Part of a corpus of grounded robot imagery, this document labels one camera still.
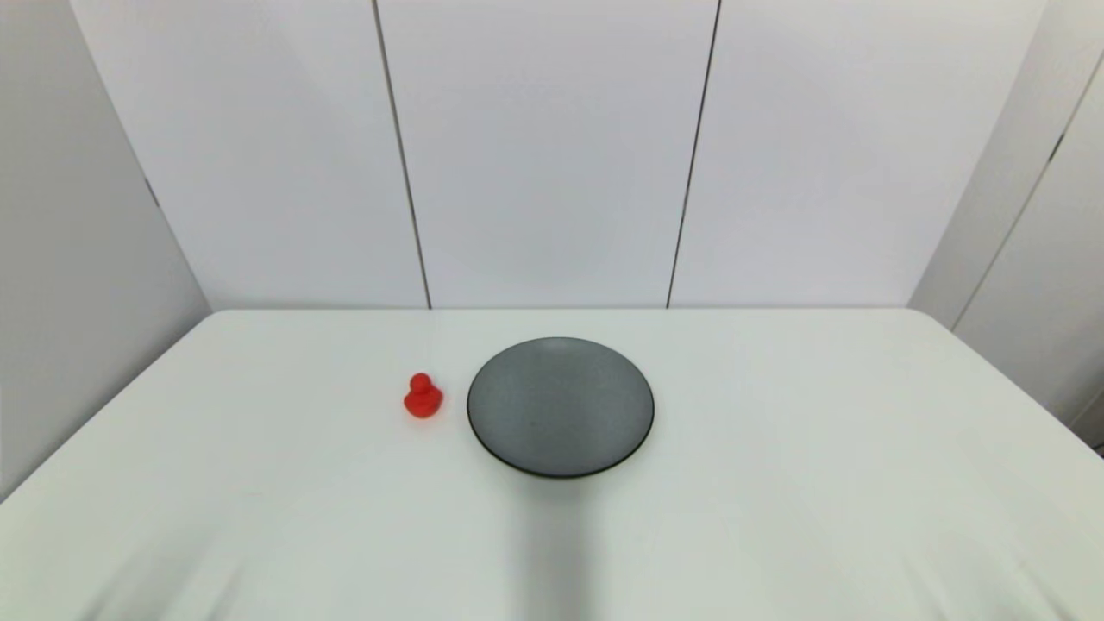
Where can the round dark grey plate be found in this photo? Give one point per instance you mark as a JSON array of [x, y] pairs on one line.
[[561, 407]]

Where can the red rubber duck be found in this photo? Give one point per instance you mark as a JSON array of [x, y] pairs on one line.
[[423, 398]]

